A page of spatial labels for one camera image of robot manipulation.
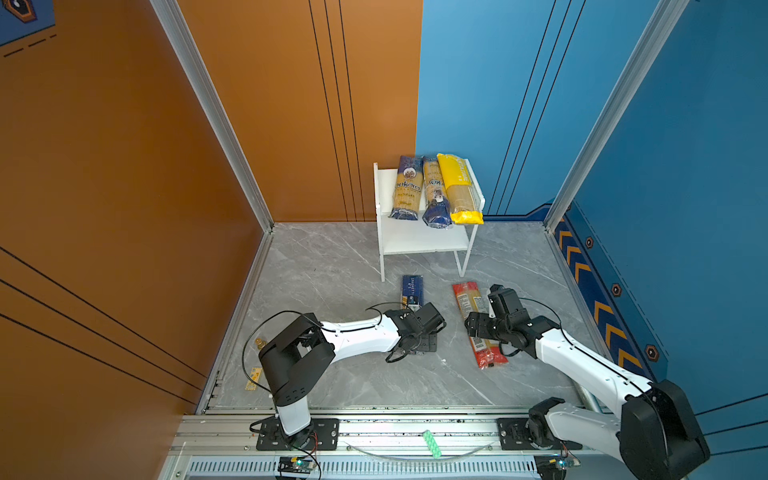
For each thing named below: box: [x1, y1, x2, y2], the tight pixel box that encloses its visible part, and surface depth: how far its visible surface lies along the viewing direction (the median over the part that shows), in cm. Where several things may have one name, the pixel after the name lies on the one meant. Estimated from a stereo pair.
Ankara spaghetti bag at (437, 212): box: [422, 159, 453, 229], surface depth 79 cm
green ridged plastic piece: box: [423, 430, 442, 459], surface depth 73 cm
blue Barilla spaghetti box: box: [401, 275, 424, 312], surface depth 99 cm
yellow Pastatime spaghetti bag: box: [436, 153, 484, 224], surface depth 80 cm
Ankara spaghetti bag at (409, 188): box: [389, 156, 424, 220], surface depth 82 cm
